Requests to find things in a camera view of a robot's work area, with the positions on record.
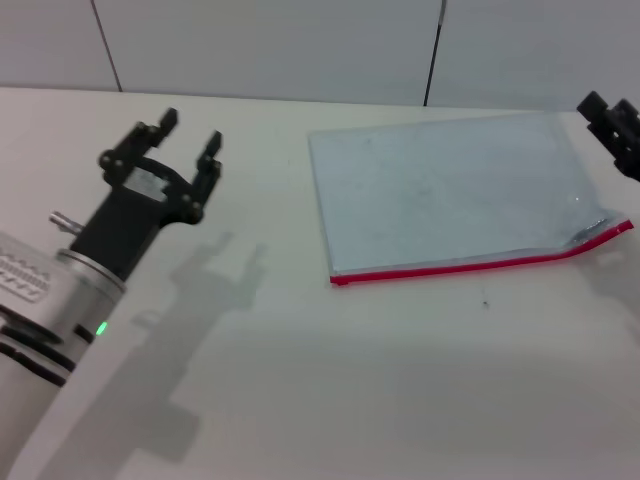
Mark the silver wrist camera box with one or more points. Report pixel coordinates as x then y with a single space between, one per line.
20 270

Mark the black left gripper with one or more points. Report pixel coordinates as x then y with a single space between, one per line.
135 215

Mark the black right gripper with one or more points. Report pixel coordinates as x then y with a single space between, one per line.
632 165

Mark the clear document bag red zipper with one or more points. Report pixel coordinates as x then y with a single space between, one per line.
440 200

